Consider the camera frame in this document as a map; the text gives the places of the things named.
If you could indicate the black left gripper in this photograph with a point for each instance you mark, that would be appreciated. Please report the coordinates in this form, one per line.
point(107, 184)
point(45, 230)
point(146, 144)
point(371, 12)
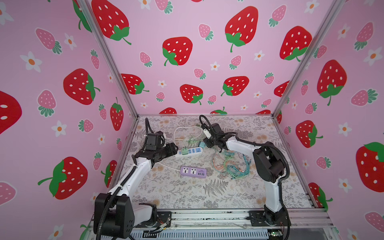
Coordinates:
point(170, 149)

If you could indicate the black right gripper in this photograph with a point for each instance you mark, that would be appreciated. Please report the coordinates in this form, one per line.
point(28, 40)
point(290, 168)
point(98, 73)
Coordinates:
point(210, 140)

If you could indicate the light green charger plug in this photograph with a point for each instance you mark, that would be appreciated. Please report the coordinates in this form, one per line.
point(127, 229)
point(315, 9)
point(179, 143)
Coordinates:
point(185, 151)

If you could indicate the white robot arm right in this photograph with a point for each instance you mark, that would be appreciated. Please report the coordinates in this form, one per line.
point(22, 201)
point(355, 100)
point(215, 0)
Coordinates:
point(271, 166)

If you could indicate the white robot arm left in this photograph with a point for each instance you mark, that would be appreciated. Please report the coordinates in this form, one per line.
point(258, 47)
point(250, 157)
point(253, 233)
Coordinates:
point(115, 215)

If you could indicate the white blue power strip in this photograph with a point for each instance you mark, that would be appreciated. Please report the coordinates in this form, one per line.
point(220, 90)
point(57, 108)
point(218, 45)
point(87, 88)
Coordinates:
point(193, 152)

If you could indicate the purple power strip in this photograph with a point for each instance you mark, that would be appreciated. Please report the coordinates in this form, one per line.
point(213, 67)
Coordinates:
point(193, 172)

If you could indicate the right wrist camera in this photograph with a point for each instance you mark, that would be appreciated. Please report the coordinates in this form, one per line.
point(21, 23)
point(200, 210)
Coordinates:
point(213, 131)

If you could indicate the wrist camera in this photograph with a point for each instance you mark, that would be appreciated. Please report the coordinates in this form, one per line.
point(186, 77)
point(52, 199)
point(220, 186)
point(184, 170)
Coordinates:
point(154, 141)
point(213, 131)

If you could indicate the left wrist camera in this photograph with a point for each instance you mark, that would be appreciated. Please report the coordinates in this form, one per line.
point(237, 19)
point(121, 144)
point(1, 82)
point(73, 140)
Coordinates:
point(154, 141)

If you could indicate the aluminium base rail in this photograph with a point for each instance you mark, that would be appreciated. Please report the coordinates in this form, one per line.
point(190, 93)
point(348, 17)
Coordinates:
point(236, 224)

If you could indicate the aluminium corner post left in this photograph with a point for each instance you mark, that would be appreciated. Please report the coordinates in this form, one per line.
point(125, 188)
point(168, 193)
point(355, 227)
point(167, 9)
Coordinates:
point(90, 17)

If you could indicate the aluminium corner post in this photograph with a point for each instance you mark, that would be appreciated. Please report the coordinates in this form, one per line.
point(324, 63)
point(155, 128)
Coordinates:
point(324, 27)
point(90, 17)

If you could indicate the aluminium corner post right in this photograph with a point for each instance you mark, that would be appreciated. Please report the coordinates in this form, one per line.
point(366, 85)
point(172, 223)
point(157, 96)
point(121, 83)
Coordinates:
point(324, 27)

